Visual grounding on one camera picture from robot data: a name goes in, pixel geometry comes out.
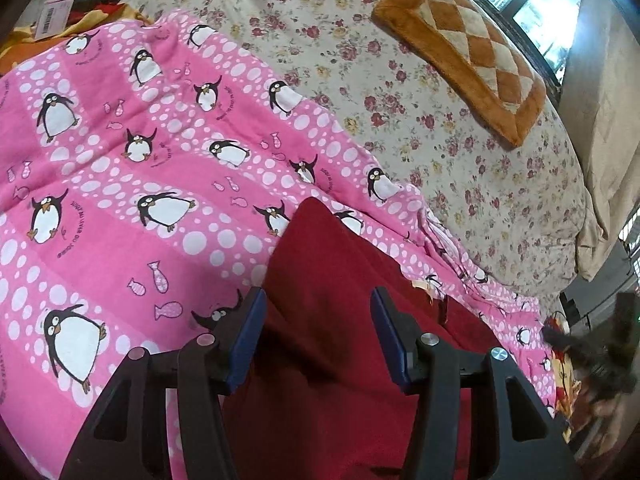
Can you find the dark red garment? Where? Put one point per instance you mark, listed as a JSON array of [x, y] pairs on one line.
[[340, 280]]

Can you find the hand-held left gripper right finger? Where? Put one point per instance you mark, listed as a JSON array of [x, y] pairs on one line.
[[392, 340]]

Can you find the window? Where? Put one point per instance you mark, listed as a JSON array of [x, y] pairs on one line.
[[542, 7]]

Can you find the pink penguin print blanket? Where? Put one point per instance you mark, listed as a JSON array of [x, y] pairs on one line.
[[150, 170]]

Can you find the red yellow printed cloth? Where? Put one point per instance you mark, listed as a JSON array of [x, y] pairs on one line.
[[562, 385]]

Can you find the white cardboard box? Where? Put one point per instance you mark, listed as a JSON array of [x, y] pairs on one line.
[[54, 19]]

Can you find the orange checkered cushion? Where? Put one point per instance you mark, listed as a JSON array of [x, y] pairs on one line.
[[475, 55]]

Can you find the beige cloth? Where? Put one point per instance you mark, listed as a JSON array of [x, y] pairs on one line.
[[607, 160]]

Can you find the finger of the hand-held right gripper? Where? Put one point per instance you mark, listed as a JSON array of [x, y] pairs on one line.
[[570, 342]]

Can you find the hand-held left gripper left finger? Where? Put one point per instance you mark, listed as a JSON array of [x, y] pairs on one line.
[[245, 340]]

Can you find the floral bed quilt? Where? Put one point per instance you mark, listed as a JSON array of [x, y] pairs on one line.
[[350, 50]]

